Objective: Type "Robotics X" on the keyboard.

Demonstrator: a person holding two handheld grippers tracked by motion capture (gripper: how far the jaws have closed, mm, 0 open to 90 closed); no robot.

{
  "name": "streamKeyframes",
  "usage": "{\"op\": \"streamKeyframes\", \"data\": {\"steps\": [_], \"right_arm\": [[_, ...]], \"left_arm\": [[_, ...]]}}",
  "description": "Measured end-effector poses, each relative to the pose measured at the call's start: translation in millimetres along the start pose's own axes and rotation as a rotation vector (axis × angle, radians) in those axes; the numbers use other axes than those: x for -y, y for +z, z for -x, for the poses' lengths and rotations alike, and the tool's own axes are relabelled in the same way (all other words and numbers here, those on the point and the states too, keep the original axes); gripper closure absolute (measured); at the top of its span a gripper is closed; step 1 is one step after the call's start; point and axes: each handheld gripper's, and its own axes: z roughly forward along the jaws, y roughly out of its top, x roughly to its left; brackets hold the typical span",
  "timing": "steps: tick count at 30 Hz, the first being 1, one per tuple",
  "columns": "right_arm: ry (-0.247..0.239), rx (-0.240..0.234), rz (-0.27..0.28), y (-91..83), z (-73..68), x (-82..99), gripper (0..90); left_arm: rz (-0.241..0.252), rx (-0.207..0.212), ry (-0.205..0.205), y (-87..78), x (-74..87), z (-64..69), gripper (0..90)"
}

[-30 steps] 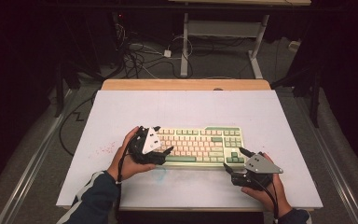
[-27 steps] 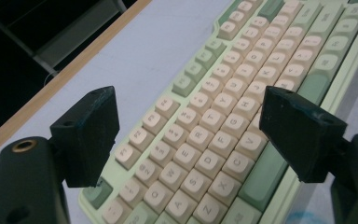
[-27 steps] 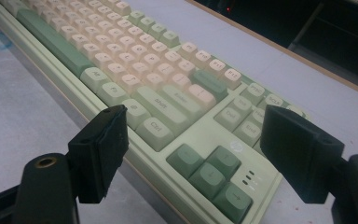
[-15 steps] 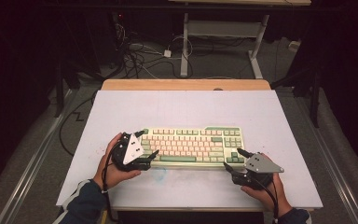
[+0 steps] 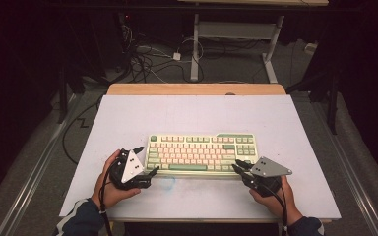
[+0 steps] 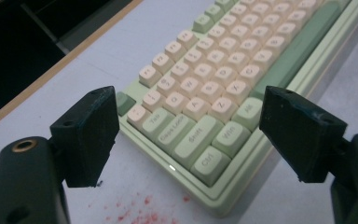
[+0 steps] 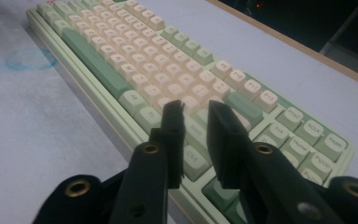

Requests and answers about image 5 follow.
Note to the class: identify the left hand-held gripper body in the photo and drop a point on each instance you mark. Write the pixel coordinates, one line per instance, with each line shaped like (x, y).
(131, 167)

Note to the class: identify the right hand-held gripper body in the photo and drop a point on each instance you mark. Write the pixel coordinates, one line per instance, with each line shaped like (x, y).
(267, 168)

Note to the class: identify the cream and green keyboard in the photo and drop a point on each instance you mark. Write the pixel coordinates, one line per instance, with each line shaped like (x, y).
(197, 152)

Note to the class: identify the person's left hand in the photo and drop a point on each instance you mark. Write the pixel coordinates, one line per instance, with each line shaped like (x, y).
(110, 195)

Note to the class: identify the person's right hand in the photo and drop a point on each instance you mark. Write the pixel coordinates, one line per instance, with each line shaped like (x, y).
(282, 205)

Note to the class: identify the white board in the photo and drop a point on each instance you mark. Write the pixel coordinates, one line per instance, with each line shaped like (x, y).
(193, 114)

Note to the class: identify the wooden table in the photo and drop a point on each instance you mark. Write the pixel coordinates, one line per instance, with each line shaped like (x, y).
(177, 89)

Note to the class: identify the black stand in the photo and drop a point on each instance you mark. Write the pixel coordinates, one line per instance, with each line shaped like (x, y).
(332, 105)
(62, 98)

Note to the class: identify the white power adapter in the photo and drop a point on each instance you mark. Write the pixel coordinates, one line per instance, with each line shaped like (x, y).
(176, 56)

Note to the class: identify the metal floor rail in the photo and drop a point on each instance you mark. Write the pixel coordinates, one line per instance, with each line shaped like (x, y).
(36, 170)
(347, 170)

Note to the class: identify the white desk frame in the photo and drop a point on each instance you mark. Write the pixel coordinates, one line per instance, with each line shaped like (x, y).
(233, 30)

